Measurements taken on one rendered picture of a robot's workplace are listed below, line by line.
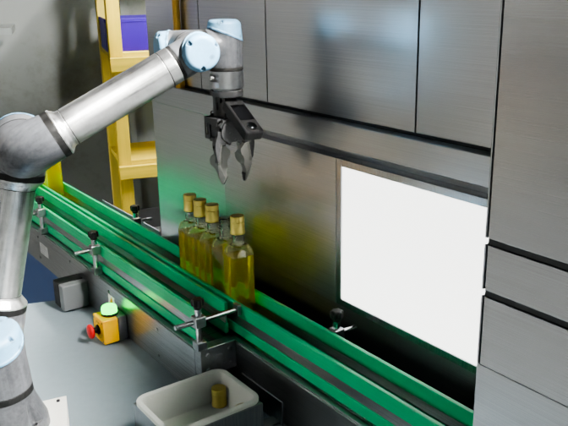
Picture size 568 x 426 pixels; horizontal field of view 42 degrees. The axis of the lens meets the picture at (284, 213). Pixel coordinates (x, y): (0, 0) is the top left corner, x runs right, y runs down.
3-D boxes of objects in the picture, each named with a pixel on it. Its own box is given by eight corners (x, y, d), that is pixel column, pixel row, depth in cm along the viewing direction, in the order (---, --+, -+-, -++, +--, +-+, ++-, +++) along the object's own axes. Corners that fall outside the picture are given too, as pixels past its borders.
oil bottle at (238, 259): (257, 325, 183) (254, 243, 177) (237, 331, 180) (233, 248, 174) (244, 317, 187) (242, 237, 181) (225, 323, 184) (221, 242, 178)
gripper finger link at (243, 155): (243, 172, 180) (235, 136, 176) (257, 177, 175) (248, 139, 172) (233, 176, 179) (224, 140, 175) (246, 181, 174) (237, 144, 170)
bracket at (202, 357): (237, 367, 177) (237, 340, 175) (203, 379, 172) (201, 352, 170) (230, 361, 180) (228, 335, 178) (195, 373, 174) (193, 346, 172)
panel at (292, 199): (496, 374, 139) (510, 199, 129) (486, 379, 137) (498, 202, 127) (236, 245, 209) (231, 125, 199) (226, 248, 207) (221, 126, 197)
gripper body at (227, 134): (232, 137, 178) (230, 85, 174) (251, 142, 171) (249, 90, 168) (204, 141, 174) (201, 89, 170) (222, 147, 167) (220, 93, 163)
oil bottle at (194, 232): (220, 302, 197) (215, 225, 190) (201, 308, 194) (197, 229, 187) (209, 295, 201) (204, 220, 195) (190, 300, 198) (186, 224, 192)
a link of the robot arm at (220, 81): (249, 70, 166) (217, 73, 162) (250, 90, 167) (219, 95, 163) (232, 68, 172) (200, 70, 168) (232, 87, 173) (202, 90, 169)
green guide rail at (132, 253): (229, 332, 179) (227, 301, 176) (225, 333, 178) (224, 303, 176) (8, 183, 314) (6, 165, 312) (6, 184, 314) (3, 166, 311)
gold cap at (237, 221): (248, 233, 176) (247, 215, 175) (235, 236, 174) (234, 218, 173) (240, 229, 179) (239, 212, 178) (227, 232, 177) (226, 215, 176)
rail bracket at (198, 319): (243, 337, 176) (241, 288, 172) (179, 359, 167) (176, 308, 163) (236, 333, 178) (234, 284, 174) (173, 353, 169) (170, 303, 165)
